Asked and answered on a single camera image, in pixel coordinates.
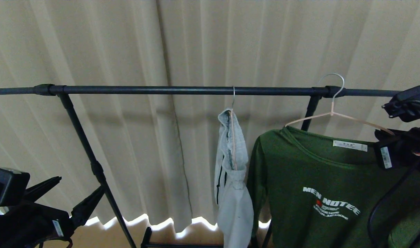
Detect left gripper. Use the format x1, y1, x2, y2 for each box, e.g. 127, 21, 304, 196
0, 176, 105, 248

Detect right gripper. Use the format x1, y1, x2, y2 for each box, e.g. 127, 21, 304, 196
374, 129, 420, 169

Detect green garment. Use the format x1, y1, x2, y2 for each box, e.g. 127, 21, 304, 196
247, 126, 420, 248

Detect pale grey shorts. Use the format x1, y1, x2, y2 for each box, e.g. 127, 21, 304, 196
213, 108, 254, 248

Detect beige curtain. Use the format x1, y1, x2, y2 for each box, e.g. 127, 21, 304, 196
0, 0, 420, 233

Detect pink clothes hanger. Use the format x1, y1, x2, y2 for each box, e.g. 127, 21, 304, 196
229, 86, 239, 171
284, 73, 395, 136

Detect black clothes rack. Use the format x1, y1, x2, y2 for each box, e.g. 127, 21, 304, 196
0, 84, 403, 248

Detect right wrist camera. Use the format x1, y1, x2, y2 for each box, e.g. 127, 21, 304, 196
382, 85, 420, 123

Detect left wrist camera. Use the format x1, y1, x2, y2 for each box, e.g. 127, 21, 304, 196
0, 167, 31, 208

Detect black cable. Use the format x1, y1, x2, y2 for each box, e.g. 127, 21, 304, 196
367, 161, 420, 248

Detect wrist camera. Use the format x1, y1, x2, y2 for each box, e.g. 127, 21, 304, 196
0, 167, 31, 208
382, 85, 420, 123

